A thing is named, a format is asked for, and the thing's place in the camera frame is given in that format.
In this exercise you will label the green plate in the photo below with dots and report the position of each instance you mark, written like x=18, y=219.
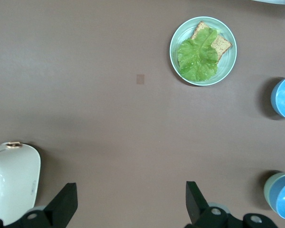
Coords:
x=228, y=66

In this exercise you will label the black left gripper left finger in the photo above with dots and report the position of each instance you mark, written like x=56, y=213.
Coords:
x=61, y=206

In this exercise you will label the green lettuce leaf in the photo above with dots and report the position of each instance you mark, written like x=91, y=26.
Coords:
x=197, y=57

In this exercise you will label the white toaster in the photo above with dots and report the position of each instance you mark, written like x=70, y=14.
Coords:
x=12, y=175

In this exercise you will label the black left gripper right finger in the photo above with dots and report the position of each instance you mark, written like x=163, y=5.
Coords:
x=198, y=211

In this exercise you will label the green bowl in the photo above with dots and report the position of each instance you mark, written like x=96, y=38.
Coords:
x=267, y=190

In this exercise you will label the small brown tape square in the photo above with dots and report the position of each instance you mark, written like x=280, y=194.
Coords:
x=140, y=79

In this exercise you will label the brown bread slice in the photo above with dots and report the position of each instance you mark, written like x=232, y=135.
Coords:
x=222, y=46

